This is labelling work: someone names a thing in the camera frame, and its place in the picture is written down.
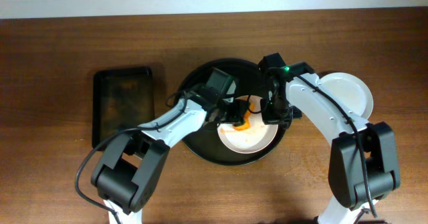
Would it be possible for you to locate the light grey plate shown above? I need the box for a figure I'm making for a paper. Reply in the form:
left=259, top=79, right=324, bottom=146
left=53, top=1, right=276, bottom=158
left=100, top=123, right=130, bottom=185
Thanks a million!
left=217, top=96, right=279, bottom=154

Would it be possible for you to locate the orange green sponge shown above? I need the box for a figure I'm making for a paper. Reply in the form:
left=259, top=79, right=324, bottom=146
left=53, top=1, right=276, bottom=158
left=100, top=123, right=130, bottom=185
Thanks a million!
left=232, top=103, right=255, bottom=131

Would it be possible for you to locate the white plate red smear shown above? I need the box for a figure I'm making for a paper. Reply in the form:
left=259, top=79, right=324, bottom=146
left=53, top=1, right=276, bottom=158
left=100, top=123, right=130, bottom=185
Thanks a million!
left=320, top=72, right=374, bottom=119

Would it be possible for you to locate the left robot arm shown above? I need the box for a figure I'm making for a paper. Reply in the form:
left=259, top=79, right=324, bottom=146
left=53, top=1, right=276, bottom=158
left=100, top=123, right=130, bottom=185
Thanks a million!
left=91, top=68, right=243, bottom=223

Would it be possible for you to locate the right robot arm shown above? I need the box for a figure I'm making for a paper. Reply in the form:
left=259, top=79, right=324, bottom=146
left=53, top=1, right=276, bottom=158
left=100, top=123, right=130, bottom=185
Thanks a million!
left=258, top=53, right=401, bottom=223

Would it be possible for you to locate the round black tray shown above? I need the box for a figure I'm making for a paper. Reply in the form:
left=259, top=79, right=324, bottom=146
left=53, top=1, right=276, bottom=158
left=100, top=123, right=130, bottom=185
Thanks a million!
left=179, top=58, right=286, bottom=166

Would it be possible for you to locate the black rectangular tray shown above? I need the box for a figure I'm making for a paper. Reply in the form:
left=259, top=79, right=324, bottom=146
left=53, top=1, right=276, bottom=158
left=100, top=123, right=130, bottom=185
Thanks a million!
left=92, top=66, right=154, bottom=147

